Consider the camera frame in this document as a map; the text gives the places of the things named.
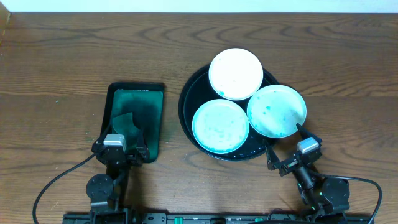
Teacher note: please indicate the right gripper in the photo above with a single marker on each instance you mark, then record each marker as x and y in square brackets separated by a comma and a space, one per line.
[287, 165]

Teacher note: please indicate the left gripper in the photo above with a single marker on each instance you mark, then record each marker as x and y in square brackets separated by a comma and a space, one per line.
[119, 156]

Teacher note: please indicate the green sponge cloth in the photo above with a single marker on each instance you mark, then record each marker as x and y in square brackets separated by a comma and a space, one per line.
[123, 124]

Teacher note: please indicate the teal plate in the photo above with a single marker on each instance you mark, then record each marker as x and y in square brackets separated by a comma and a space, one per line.
[220, 126]
[275, 110]

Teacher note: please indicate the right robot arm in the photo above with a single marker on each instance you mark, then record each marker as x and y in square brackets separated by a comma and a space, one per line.
[323, 196]

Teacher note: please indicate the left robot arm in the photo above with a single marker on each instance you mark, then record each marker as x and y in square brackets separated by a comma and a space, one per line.
[106, 191]

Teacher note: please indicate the black rectangular tray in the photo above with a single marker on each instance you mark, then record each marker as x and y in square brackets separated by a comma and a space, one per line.
[145, 102]

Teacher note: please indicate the white plate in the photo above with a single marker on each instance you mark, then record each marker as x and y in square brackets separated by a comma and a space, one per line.
[235, 74]

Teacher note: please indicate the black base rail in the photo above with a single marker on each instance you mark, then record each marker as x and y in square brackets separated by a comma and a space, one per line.
[163, 218]

